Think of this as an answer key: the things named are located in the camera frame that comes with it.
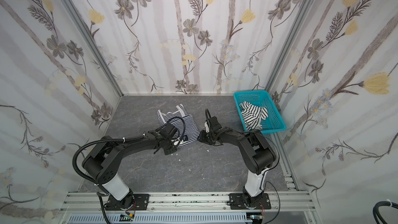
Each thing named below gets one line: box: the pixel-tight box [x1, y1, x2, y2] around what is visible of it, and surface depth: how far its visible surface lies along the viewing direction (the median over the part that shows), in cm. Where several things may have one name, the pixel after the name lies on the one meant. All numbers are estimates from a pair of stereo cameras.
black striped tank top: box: [239, 100, 269, 131], surface depth 106 cm
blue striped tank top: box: [157, 103, 201, 147], surface depth 103 cm
